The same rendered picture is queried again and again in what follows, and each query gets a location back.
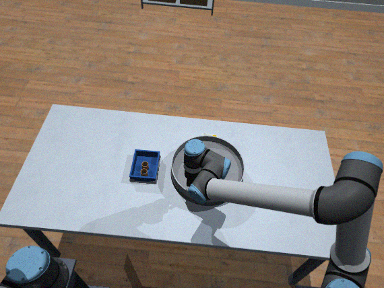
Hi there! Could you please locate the blue crate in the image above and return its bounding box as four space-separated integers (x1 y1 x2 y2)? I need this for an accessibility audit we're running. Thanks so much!
129 149 162 184

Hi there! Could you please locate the grey turntable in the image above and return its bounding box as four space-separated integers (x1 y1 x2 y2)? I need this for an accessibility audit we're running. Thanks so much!
170 136 245 209

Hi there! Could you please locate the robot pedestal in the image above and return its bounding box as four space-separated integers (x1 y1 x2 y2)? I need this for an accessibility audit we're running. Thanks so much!
57 257 90 288

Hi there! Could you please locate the white table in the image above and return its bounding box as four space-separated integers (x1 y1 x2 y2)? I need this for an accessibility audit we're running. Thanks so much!
0 104 353 287

